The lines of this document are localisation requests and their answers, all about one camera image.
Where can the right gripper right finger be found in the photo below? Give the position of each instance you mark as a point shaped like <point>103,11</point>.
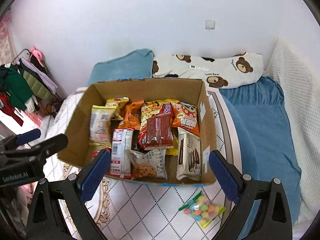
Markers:
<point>272,220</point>

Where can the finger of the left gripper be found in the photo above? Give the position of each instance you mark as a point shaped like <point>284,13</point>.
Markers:
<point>14,141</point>
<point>45,146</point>

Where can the white bear print pillow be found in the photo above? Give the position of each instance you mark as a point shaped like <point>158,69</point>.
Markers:
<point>233,72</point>

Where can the brown cardboard box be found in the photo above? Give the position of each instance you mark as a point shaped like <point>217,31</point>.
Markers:
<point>78,152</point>

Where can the yellow panda snack packet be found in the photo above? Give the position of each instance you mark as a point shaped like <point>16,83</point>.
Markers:
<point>117,104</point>

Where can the clothes rack with clothes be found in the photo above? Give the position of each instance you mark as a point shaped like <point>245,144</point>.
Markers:
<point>28,90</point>

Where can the white brown cookie bar packet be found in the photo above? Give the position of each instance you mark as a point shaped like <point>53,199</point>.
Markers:
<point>189,158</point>

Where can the white wall switch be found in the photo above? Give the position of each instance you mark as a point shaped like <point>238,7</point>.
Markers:
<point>209,24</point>

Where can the white thermometer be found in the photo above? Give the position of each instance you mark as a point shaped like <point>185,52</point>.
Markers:
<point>203,69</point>

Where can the pink hat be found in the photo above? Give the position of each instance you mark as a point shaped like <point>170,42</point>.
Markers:
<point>37,54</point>

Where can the red shiny snack packet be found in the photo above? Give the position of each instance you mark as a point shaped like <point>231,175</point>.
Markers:
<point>158,132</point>

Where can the blue blanket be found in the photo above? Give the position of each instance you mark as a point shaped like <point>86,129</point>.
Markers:
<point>264,133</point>

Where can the white patterned quilt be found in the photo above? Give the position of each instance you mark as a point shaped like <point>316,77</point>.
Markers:
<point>126,210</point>

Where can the chocolate chip cookie packet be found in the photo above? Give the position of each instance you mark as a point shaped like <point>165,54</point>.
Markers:
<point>150,164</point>

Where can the colourful candy zip bag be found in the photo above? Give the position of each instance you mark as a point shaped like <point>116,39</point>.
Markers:
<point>201,210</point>

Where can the orange snack packet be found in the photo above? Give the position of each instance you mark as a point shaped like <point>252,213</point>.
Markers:
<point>130,115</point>

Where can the orange cookie packet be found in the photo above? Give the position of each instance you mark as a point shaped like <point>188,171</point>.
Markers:
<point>185,117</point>

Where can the clear yellow-edged snack packet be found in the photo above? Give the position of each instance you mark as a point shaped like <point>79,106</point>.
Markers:
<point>100,125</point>

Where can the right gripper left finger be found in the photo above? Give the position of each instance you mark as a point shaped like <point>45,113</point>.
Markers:
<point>46,220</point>

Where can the teal blue pillow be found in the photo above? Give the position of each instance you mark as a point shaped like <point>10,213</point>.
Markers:
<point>135,65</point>

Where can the red white long snack packet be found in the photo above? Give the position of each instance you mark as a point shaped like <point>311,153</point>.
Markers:
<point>120,163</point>

